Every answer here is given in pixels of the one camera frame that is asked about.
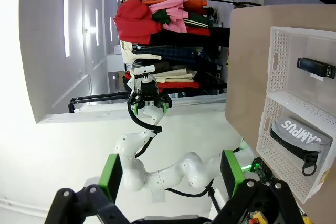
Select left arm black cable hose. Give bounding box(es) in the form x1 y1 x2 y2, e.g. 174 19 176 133
127 98 164 159

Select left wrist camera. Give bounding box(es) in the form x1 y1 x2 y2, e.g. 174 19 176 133
132 64 156 81

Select pink sweater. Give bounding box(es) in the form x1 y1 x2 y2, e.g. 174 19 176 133
149 0 190 34

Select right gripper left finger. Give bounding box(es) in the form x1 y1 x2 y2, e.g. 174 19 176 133
44 153 124 224

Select black base cable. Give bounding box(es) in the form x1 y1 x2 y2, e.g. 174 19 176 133
165 179 223 199

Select black metal frame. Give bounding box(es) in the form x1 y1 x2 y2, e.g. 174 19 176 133
68 91 132 114

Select red hoodie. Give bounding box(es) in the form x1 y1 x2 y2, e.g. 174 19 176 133
113 0 162 45

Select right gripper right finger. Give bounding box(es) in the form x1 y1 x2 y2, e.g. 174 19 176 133
214 149 306 224

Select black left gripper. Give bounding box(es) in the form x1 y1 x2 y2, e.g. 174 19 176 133
128 79 173 116

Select long ceiling light strip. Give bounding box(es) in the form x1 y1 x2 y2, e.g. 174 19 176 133
94 8 100 47
62 0 70 57

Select coiled black cables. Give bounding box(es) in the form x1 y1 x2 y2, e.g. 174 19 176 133
250 157 268 180

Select grey CAMPUS pencil case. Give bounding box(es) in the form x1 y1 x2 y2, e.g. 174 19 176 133
269 118 331 177

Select black stapler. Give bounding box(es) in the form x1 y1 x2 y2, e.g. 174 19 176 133
297 57 336 80

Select yellow emergency stop button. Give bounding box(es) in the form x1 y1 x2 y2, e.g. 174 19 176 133
246 211 266 224

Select white perforated plastic basket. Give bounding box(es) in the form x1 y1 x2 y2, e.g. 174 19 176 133
256 94 336 204
266 26 336 120

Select clothes rack with colourful garments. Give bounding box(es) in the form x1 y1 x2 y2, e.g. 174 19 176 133
112 0 262 99

